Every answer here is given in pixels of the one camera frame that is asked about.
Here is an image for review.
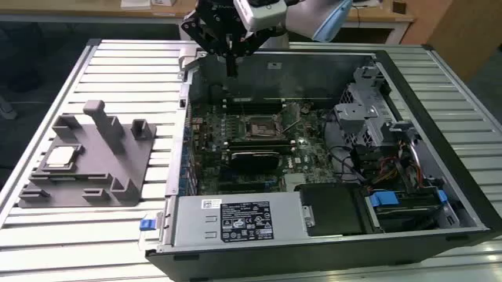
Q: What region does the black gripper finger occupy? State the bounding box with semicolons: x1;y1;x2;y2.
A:
231;28;269;78
181;11;233;78

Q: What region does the metal socket cover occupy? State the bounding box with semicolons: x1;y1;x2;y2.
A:
277;103;306;130

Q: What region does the silver CPU chip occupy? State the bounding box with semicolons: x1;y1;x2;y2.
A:
45;145;78;168

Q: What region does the CPU socket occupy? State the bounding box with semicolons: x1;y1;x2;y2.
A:
242;113;285;139

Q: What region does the white cardboard box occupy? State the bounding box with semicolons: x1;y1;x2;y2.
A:
119;0;154;11

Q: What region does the wooden desk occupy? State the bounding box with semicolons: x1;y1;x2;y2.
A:
0;0;418;45

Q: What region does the black RAM stick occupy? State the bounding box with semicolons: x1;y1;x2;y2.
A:
230;145;294;153
227;140;293;147

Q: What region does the black graphics card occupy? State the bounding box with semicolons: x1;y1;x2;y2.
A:
230;151;282;173

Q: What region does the silver metal drive cage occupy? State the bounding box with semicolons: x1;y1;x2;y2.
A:
333;66;420;149

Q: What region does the green motherboard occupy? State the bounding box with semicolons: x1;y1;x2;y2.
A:
187;99;357;197

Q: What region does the small silver heatsink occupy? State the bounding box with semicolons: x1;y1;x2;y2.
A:
285;173;310;186

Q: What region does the grey parts rack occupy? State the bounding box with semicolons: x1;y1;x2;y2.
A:
18;99;158;209

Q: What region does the wooden cabinet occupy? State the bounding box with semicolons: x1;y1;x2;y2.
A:
401;0;502;86

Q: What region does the grey metal stand foot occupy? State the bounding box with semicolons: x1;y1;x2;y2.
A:
0;95;19;120

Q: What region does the silver power supply unit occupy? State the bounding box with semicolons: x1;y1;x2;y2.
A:
155;192;317;254

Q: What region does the hard disk in blue carrier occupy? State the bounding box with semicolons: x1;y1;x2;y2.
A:
365;189;450;234

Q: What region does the blue case latch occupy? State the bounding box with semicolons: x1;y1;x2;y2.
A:
139;215;159;233

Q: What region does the black open PC case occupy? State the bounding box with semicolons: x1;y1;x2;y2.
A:
145;46;502;282

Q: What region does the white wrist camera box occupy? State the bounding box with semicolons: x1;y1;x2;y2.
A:
233;0;290;32

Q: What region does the orange yellow wire bundle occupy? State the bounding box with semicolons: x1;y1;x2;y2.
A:
366;155;429;190

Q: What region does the grey flat cable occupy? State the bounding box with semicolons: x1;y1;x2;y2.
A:
408;137;429;189

